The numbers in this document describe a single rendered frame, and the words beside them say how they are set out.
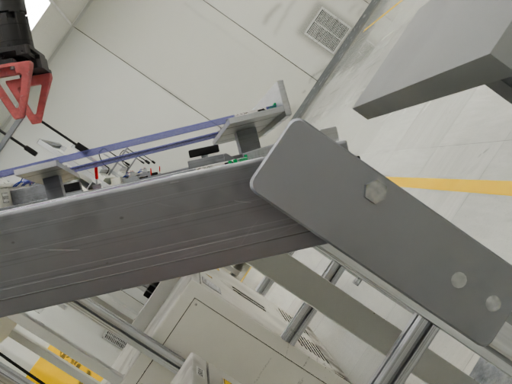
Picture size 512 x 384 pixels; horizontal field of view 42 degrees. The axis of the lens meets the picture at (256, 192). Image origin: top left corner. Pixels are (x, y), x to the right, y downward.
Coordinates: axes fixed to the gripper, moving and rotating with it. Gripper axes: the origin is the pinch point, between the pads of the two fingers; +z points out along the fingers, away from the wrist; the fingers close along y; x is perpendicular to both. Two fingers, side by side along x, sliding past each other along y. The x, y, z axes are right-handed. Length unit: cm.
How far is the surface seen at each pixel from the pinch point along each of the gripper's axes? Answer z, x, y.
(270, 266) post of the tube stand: 33, 33, -29
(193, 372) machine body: 42.1, 16.4, 0.8
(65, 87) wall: -121, -123, -747
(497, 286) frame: 22, 39, 63
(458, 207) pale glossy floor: 40, 103, -113
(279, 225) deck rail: 17, 28, 59
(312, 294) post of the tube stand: 41, 40, -29
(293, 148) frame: 12, 29, 64
